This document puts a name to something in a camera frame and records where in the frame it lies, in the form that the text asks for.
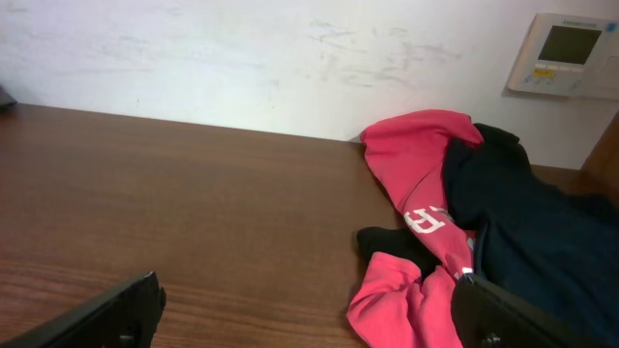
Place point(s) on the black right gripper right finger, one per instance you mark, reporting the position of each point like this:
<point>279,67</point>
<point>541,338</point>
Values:
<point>487,316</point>

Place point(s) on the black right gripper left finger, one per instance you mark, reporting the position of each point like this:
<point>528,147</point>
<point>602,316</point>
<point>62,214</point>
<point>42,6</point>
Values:
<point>126,316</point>

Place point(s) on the navy blue shorts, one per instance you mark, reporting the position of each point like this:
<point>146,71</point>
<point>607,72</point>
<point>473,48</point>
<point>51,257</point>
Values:
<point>532,241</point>

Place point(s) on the red soccer t-shirt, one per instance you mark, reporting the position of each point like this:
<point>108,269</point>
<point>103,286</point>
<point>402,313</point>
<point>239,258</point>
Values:
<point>395,307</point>

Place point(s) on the black garment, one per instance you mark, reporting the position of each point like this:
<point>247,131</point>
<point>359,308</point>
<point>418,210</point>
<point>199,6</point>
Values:
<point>400,243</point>

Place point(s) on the white wall control panel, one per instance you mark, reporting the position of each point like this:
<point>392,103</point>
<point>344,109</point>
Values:
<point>568,56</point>

